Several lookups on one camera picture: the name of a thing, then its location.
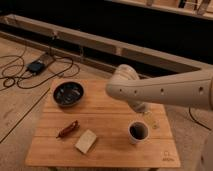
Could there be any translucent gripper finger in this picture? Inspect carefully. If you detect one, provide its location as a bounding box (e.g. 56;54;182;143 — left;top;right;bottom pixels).
143;111;159;129

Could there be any brown bottle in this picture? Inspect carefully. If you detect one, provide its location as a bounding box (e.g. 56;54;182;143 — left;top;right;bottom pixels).
57;121;79;138

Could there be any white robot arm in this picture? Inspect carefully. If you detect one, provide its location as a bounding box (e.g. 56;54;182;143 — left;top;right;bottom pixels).
105;64;213;113

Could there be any white cup dark inside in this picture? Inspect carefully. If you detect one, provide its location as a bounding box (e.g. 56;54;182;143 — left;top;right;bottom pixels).
128;121;149;144

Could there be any beige sponge block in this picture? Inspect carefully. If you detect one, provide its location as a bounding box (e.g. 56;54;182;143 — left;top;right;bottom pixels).
75;130;97;154

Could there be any dark ceramic bowl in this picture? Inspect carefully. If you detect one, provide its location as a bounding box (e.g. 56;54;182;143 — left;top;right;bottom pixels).
53;81;84;107

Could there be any black power adapter box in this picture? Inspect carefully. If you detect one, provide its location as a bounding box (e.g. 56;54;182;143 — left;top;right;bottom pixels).
27;61;45;74

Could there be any wooden shelf beam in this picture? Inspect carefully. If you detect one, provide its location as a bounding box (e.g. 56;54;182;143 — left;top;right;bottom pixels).
0;14;213;72

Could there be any black cable right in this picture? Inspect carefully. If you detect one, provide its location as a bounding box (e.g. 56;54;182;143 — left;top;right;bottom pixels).
188;107;212;132

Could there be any black floor cable left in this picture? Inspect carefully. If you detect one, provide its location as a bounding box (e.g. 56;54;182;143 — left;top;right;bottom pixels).
0;43;81;90

